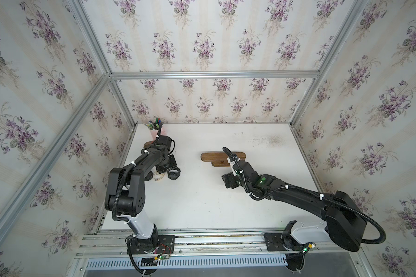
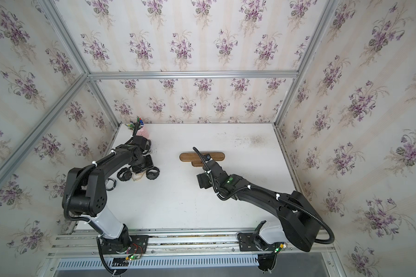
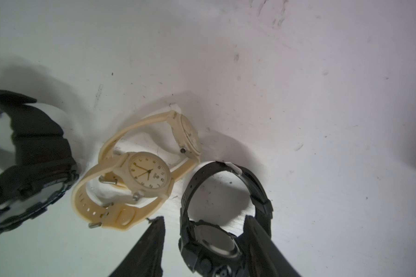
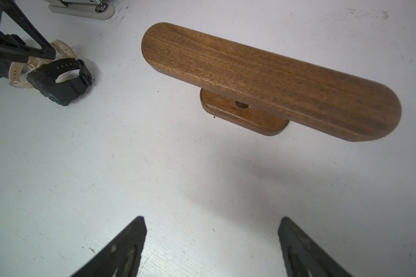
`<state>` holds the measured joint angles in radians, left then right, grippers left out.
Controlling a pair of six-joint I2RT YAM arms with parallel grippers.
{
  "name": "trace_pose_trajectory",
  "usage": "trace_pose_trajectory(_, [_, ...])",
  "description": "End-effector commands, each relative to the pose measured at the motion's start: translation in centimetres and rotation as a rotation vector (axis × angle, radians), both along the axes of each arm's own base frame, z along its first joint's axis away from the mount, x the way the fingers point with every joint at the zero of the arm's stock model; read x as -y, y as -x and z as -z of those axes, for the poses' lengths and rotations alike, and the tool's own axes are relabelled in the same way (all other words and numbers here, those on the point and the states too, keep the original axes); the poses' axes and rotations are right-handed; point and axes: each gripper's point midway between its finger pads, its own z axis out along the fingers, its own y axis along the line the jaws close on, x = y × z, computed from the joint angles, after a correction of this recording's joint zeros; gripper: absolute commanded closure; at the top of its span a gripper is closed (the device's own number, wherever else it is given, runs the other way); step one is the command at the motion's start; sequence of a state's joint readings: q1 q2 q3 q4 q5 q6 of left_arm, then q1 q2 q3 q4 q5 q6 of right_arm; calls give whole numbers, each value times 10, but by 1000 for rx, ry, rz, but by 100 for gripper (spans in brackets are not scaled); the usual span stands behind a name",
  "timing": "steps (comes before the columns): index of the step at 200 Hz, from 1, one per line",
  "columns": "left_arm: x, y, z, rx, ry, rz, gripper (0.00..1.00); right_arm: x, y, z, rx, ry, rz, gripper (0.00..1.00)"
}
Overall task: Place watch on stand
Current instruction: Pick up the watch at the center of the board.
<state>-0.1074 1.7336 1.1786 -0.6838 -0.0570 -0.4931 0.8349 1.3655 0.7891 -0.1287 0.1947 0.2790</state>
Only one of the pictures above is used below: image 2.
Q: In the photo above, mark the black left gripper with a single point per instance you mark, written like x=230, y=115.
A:
x=149, y=164

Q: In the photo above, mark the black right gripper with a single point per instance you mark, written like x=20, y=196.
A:
x=202, y=180

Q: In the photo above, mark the black digital watch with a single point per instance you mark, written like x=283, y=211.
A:
x=125, y=174
x=152, y=173

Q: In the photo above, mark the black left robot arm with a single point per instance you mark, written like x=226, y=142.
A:
x=85, y=193

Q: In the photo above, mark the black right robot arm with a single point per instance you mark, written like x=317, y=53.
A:
x=298, y=222

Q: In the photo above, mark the thin black band watch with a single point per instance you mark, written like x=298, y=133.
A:
x=110, y=184

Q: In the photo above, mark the pink pen cup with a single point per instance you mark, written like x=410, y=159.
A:
x=143, y=132

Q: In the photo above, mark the pens in cup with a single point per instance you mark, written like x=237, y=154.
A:
x=135, y=125

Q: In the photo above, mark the beige strap watch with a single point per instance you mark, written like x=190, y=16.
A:
x=137, y=176

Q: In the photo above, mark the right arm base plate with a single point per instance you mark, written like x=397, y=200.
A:
x=250, y=242

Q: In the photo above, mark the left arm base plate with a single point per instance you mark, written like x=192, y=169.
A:
x=135, y=245

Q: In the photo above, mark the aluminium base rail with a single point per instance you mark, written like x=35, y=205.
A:
x=161, y=242

